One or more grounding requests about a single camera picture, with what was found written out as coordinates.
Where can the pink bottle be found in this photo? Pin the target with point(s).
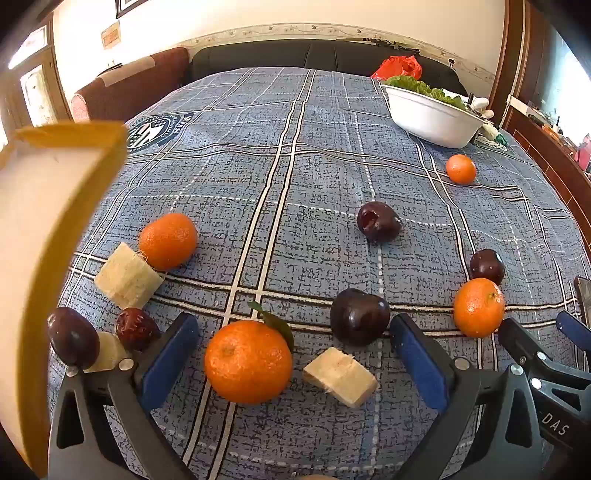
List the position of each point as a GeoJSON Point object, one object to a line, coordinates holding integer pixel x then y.
{"type": "Point", "coordinates": [584, 154]}

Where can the small orange tangerine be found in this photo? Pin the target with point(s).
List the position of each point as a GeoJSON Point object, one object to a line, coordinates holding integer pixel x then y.
{"type": "Point", "coordinates": [461, 169]}

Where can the framed wall picture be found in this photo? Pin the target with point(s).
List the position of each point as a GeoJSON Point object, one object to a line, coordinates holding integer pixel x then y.
{"type": "Point", "coordinates": [134, 7]}

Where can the maroon armchair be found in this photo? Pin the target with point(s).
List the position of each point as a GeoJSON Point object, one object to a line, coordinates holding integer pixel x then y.
{"type": "Point", "coordinates": [124, 92]}

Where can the white bowl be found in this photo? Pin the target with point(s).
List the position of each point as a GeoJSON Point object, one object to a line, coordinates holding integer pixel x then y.
{"type": "Point", "coordinates": [431, 120]}

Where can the green lettuce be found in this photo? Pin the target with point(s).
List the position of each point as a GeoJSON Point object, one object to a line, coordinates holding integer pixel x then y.
{"type": "Point", "coordinates": [415, 86]}

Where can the red plastic bag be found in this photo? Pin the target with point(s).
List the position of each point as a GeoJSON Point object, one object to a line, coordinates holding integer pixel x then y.
{"type": "Point", "coordinates": [399, 68]}

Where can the green white object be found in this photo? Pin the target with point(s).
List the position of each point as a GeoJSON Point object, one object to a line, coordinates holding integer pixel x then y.
{"type": "Point", "coordinates": [491, 134]}

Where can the yellow cardboard tray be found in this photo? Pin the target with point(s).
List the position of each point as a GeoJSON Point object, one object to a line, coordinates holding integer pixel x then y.
{"type": "Point", "coordinates": [41, 230]}

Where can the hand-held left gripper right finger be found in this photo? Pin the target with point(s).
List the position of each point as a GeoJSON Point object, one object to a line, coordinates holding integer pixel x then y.
{"type": "Point", "coordinates": [420, 360]}

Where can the black sofa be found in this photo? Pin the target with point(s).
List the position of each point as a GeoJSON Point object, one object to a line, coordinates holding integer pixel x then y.
{"type": "Point", "coordinates": [286, 55]}

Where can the blue plaid tablecloth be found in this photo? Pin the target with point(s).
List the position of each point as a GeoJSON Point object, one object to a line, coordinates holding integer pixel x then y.
{"type": "Point", "coordinates": [323, 184]}

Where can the white plastic object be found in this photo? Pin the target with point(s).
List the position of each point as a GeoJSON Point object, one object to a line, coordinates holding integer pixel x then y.
{"type": "Point", "coordinates": [481, 105]}

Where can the brown wall plaque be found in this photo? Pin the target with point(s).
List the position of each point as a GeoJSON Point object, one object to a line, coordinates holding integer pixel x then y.
{"type": "Point", "coordinates": [111, 36]}

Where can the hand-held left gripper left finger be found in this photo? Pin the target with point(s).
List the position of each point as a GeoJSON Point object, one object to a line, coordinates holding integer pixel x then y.
{"type": "Point", "coordinates": [171, 360]}

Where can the red date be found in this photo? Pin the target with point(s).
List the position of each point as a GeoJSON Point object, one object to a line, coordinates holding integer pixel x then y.
{"type": "Point", "coordinates": [136, 328]}

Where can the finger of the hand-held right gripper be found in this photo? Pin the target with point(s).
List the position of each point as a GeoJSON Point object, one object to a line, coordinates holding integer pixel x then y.
{"type": "Point", "coordinates": [575, 327]}
{"type": "Point", "coordinates": [517, 339]}

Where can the wooden glass door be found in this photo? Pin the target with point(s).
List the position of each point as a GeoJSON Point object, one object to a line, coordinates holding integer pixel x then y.
{"type": "Point", "coordinates": [34, 87]}

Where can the orange tangerine with leaf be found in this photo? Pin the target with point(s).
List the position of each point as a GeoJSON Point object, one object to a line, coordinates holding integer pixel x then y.
{"type": "Point", "coordinates": [249, 364]}

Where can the small dark purple plum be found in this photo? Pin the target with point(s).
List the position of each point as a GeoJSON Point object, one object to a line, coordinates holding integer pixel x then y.
{"type": "Point", "coordinates": [487, 266]}

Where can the pale sugarcane piece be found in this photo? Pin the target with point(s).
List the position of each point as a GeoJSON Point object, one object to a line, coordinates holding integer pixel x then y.
{"type": "Point", "coordinates": [339, 377]}
{"type": "Point", "coordinates": [110, 353]}
{"type": "Point", "coordinates": [127, 279]}

